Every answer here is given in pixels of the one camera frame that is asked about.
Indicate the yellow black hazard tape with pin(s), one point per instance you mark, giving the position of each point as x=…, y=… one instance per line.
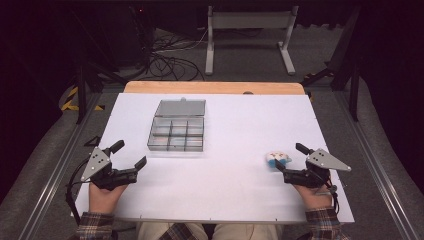
x=68, y=106

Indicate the person's plaid shirt hem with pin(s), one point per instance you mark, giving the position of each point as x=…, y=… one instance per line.
x=178, y=232

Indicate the black equipment case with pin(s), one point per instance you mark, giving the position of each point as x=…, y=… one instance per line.
x=133, y=36

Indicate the small white and blue toy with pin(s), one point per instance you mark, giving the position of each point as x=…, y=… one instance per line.
x=278, y=156

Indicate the aluminium floor rail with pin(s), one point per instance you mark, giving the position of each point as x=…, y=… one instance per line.
x=376, y=163
x=50, y=186

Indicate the clear plastic compartment box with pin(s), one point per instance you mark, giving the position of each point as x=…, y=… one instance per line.
x=178, y=133

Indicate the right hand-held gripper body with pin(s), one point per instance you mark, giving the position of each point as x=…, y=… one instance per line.
x=310, y=176

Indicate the person's beige trousers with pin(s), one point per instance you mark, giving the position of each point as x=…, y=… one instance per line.
x=246, y=232

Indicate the white metal stand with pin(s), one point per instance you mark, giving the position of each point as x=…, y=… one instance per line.
x=250, y=20

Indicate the black tripod stand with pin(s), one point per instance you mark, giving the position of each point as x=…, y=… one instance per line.
x=81, y=96
x=354, y=96

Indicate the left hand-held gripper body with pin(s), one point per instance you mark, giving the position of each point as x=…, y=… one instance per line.
x=100, y=173

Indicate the person's right hand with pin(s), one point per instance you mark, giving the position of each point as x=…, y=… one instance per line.
x=316, y=198

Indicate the person's left hand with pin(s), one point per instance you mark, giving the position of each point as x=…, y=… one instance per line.
x=103, y=200

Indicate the black triangular bracket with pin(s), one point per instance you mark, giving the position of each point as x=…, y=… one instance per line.
x=98, y=142

